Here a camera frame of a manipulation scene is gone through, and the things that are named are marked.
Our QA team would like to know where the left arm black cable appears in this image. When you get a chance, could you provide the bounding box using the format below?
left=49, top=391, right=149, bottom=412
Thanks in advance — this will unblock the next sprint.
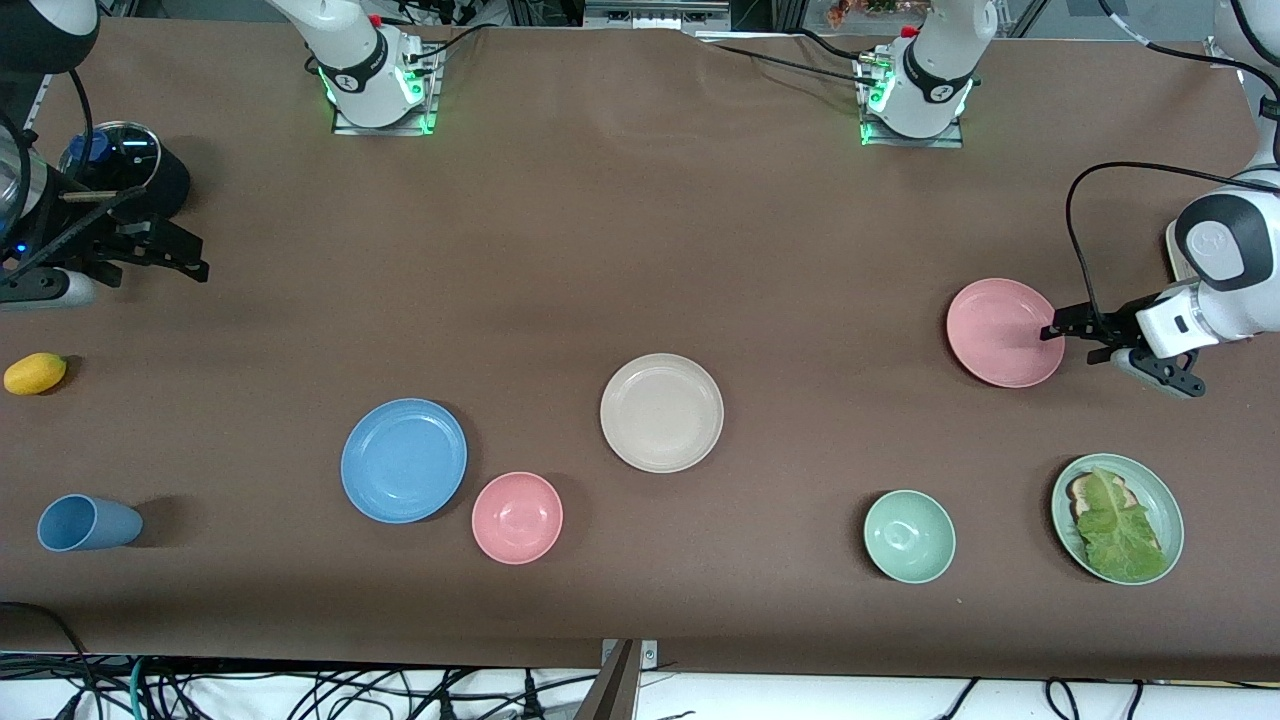
left=1065, top=0, right=1280, bottom=333

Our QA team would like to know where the grey metal box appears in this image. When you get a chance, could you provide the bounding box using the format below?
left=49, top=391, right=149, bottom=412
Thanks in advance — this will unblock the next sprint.
left=583, top=0, right=733, bottom=33

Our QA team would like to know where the black base cable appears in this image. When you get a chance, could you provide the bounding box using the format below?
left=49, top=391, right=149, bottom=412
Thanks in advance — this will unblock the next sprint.
left=695, top=38, right=886, bottom=91
left=405, top=22, right=501, bottom=67
left=788, top=27, right=873, bottom=65

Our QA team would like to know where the small green bowl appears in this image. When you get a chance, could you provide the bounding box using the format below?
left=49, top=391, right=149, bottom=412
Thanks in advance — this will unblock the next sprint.
left=863, top=489, right=957, bottom=584

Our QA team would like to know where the brown table cover sheet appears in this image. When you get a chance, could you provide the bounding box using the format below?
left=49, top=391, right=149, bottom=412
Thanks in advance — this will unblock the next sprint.
left=0, top=15, right=1280, bottom=683

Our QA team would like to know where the beige plate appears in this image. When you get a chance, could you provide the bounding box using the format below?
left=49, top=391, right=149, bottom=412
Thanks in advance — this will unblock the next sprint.
left=600, top=353, right=725, bottom=474

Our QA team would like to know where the toasted bread slice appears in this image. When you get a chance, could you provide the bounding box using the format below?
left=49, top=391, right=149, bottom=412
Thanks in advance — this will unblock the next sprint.
left=1066, top=473, right=1141, bottom=521

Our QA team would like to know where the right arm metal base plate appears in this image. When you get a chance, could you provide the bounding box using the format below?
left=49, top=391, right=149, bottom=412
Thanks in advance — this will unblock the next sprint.
left=332, top=45, right=441, bottom=136

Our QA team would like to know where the beige rounded object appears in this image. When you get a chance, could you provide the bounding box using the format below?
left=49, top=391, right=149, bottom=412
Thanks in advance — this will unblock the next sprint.
left=1165, top=218, right=1201, bottom=286

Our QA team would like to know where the green lettuce leaf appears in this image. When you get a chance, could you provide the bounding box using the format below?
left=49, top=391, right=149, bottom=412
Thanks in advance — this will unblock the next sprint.
left=1075, top=466, right=1169, bottom=583

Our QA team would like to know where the blue plate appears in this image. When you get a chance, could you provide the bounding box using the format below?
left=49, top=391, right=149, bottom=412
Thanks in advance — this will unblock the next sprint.
left=340, top=398, right=468, bottom=524

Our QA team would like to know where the yellow lemon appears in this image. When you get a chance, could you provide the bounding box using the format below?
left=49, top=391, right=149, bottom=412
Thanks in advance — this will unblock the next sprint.
left=3, top=352, right=68, bottom=396

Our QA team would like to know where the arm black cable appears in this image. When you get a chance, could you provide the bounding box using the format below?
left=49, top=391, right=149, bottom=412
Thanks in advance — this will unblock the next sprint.
left=0, top=60, right=151, bottom=263
left=1065, top=0, right=1280, bottom=333

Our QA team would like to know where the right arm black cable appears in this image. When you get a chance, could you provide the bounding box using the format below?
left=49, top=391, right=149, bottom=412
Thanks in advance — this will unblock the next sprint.
left=0, top=60, right=151, bottom=263

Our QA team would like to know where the green plate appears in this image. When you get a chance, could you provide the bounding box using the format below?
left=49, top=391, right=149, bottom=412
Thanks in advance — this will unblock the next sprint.
left=1050, top=453, right=1185, bottom=586

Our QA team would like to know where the dark metal bar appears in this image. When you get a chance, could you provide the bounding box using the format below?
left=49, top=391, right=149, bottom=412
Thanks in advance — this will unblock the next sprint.
left=573, top=640, right=641, bottom=720

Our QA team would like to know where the pink plate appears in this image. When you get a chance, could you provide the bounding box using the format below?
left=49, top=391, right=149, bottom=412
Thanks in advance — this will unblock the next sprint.
left=946, top=278, right=1066, bottom=389

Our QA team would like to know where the small pink bowl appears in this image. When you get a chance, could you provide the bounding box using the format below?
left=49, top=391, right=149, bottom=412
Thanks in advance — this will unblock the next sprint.
left=471, top=471, right=564, bottom=565

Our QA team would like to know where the blue cup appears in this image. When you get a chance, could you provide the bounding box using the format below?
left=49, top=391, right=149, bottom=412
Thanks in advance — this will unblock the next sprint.
left=37, top=494, right=143, bottom=553

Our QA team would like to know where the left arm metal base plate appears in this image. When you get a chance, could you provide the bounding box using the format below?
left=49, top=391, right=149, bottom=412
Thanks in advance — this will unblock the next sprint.
left=858, top=55, right=966, bottom=149

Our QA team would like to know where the black floor cable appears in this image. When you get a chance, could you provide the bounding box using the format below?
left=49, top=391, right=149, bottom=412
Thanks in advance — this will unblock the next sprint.
left=0, top=600, right=93, bottom=720

